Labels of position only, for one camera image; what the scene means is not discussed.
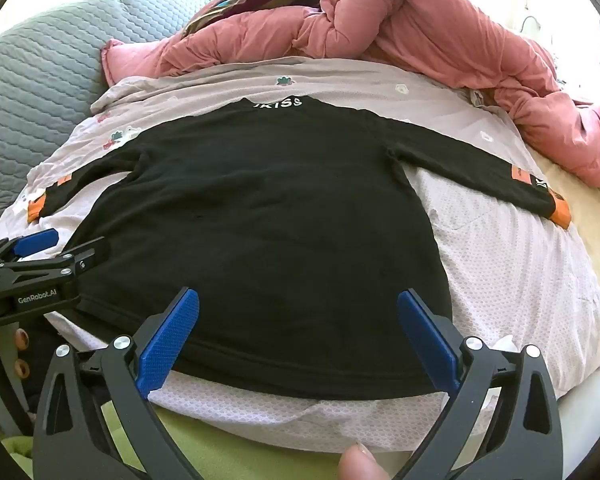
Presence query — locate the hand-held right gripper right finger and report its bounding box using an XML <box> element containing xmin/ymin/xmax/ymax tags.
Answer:
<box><xmin>395</xmin><ymin>289</ymin><xmax>566</xmax><ymax>480</ymax></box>

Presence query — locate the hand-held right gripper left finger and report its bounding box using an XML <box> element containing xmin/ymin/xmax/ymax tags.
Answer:
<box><xmin>32</xmin><ymin>287</ymin><xmax>201</xmax><ymax>480</ymax></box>

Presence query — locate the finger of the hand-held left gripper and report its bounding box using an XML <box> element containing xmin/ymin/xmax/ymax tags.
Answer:
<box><xmin>10</xmin><ymin>238</ymin><xmax>108</xmax><ymax>281</ymax></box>
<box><xmin>0</xmin><ymin>228</ymin><xmax>61</xmax><ymax>263</ymax></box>

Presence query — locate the black long-sleeve shirt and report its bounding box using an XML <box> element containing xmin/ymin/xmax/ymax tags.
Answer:
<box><xmin>27</xmin><ymin>95</ymin><xmax>573</xmax><ymax>401</ymax></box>

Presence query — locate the person's right hand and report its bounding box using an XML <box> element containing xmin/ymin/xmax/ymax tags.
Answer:
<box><xmin>337</xmin><ymin>442</ymin><xmax>388</xmax><ymax>480</ymax></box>

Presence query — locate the dark cloth with orange dots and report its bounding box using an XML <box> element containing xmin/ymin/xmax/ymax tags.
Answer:
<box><xmin>0</xmin><ymin>317</ymin><xmax>81</xmax><ymax>421</ymax></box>

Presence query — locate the pink printed bed sheet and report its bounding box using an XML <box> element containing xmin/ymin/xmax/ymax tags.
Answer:
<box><xmin>0</xmin><ymin>55</ymin><xmax>600</xmax><ymax>453</ymax></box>

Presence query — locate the green clothing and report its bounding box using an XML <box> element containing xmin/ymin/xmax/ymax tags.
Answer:
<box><xmin>0</xmin><ymin>400</ymin><xmax>411</xmax><ymax>480</ymax></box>

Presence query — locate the green quilted mattress pad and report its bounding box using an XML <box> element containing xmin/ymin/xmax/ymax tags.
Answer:
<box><xmin>0</xmin><ymin>0</ymin><xmax>216</xmax><ymax>221</ymax></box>

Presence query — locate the pink duvet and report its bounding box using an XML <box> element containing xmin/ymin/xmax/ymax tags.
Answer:
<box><xmin>100</xmin><ymin>0</ymin><xmax>600</xmax><ymax>188</ymax></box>

